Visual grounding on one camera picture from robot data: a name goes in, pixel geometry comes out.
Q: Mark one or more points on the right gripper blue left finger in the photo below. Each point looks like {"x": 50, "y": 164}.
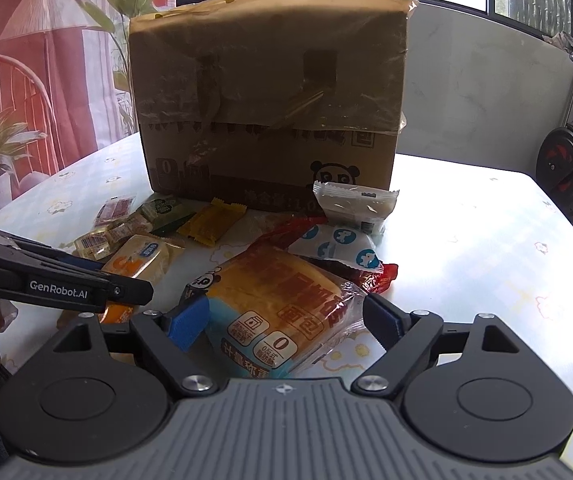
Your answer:
{"x": 163, "y": 341}

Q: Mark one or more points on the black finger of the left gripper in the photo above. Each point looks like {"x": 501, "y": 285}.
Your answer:
{"x": 47, "y": 251}
{"x": 72, "y": 289}

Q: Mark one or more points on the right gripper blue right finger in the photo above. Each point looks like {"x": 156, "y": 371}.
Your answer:
{"x": 407, "y": 338}

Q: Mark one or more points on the red snack wrapper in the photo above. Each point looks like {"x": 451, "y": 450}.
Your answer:
{"x": 288, "y": 231}

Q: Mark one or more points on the large packaged bread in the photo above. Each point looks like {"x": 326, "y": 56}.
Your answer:
{"x": 268, "y": 310}

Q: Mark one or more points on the white blue-dotted snack packet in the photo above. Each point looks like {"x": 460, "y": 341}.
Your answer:
{"x": 340, "y": 244}

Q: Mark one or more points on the dark red jerky packet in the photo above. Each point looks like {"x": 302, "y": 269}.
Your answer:
{"x": 115, "y": 208}

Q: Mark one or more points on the yellow snack packet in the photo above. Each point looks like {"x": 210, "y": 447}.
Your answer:
{"x": 211, "y": 222}

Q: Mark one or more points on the small barcode snack packet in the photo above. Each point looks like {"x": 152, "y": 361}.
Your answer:
{"x": 102, "y": 242}

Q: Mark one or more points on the orange white bread packet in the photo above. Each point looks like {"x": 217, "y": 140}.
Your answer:
{"x": 145, "y": 257}

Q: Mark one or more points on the green snack packet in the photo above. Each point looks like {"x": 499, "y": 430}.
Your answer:
{"x": 166, "y": 214}

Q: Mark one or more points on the white rice cake packet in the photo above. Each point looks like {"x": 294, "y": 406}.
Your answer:
{"x": 354, "y": 205}

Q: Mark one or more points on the patterned pink curtain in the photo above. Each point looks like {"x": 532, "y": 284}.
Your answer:
{"x": 65, "y": 89}

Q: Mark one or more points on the large cardboard box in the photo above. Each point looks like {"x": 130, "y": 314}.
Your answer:
{"x": 254, "y": 101}

